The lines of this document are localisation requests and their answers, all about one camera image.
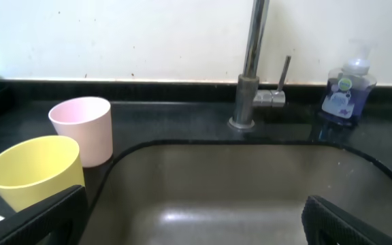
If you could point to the pink cup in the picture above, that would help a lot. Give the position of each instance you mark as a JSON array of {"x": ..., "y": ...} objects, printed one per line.
[{"x": 87, "y": 136}]

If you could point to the yellow cup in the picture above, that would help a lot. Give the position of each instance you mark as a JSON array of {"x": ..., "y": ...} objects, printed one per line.
[{"x": 36, "y": 177}]

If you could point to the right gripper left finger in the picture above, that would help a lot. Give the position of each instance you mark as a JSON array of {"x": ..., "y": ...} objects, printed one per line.
[{"x": 46, "y": 221}]

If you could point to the steel sink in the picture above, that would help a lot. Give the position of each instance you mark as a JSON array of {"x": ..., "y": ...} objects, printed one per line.
[{"x": 233, "y": 183}]

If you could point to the steel tap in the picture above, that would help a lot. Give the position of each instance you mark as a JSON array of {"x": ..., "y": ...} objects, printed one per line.
[{"x": 247, "y": 95}]

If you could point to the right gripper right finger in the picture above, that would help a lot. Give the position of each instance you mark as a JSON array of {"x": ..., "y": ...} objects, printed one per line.
[{"x": 339, "y": 228}]

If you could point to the blue soap bottle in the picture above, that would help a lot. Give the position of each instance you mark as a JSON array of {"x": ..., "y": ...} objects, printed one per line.
[{"x": 344, "y": 98}]

